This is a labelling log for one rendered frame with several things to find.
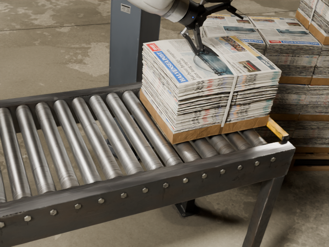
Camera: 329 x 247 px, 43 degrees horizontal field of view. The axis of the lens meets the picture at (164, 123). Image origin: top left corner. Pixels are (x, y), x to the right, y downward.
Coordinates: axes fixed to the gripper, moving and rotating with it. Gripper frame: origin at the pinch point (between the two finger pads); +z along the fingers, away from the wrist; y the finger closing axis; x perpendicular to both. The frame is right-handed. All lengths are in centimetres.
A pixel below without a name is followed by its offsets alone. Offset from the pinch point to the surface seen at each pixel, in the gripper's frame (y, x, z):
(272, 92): 7.9, 14.0, 18.6
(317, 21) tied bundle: -23, -46, 86
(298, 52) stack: -5, -38, 79
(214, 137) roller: 30.3, 13.3, 8.7
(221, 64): 8.4, 6.8, -0.7
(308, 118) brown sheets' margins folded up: 22, -32, 111
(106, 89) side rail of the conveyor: 42, -25, -15
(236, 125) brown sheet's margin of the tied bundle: 23.2, 14.0, 13.4
